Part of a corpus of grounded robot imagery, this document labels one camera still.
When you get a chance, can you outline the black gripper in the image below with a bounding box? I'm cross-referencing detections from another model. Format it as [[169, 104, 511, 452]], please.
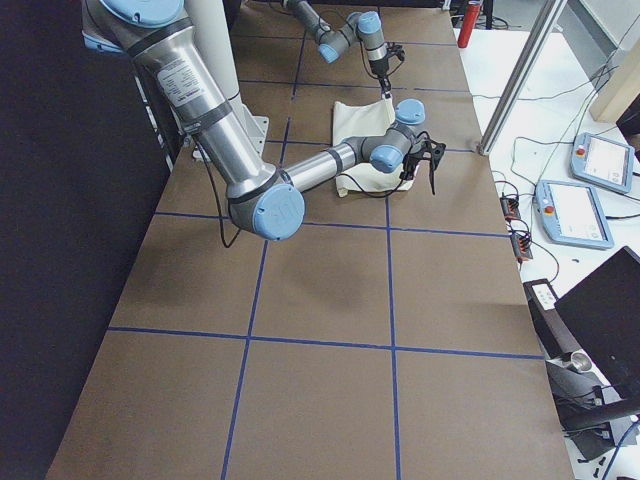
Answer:
[[400, 143, 428, 181], [367, 55, 392, 96]]

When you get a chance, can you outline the cream long sleeve shirt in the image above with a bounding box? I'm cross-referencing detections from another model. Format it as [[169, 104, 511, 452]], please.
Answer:
[[333, 98, 426, 197]]

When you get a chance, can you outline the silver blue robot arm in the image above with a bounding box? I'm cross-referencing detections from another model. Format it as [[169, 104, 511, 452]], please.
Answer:
[[281, 1, 404, 99], [82, 1, 445, 241]]

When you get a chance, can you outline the black orange connector box far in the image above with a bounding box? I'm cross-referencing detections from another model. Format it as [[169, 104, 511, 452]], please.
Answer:
[[499, 196, 521, 221]]

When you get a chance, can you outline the black orange connector box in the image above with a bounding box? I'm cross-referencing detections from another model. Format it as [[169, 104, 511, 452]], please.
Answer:
[[510, 231, 533, 264], [499, 196, 521, 221]]

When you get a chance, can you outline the red cylinder bottle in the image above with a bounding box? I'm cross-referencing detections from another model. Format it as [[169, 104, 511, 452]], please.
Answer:
[[457, 0, 483, 49]]

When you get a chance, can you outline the black orange connector box near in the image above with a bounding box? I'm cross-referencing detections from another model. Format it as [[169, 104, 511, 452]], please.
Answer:
[[510, 231, 533, 264]]

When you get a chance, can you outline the near teach pendant tablet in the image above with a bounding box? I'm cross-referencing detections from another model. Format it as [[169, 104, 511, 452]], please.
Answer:
[[534, 180, 614, 250]]

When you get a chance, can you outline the teach pendant tablet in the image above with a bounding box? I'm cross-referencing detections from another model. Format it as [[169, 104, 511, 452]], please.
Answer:
[[534, 180, 614, 250], [570, 132, 635, 194]]

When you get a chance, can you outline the far teach pendant tablet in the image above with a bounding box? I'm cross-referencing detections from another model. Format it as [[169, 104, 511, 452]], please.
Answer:
[[570, 132, 635, 194]]

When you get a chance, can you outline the black box white label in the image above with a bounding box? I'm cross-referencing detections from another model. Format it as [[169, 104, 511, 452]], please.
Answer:
[[523, 279, 581, 359]]

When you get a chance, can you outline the wooden board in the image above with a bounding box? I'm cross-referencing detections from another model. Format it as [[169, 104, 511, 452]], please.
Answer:
[[590, 41, 639, 123]]

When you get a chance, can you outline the black monitor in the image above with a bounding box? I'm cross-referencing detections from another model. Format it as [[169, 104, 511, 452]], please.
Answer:
[[555, 246, 639, 398]]

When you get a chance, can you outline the silver metal cup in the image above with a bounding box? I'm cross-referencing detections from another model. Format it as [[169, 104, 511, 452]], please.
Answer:
[[561, 351, 593, 374]]

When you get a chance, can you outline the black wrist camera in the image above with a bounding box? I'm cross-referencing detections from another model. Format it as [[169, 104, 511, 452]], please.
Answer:
[[420, 139, 446, 169], [386, 42, 405, 63]]

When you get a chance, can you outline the aluminium frame post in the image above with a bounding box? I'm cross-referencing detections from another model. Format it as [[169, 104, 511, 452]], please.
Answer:
[[478, 0, 568, 156]]

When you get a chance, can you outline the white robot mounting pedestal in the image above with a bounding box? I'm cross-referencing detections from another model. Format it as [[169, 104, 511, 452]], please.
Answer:
[[184, 0, 270, 165]]

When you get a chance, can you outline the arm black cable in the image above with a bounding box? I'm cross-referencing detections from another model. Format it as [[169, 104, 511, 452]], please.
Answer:
[[192, 132, 439, 249]]

